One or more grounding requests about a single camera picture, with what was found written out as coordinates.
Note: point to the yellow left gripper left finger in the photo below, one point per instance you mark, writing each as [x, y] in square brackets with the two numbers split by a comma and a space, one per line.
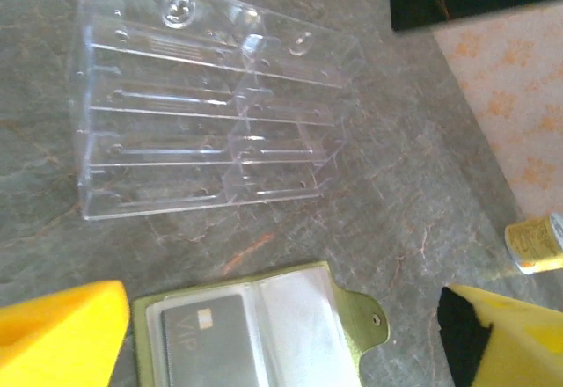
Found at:
[57, 338]

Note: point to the small green black block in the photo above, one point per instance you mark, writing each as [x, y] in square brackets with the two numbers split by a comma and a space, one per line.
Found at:
[211, 347]

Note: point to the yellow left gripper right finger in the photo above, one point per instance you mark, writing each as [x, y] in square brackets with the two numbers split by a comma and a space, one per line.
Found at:
[523, 347]

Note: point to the clear acrylic card stand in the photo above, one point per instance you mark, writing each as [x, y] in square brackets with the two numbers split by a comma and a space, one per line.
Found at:
[198, 110]

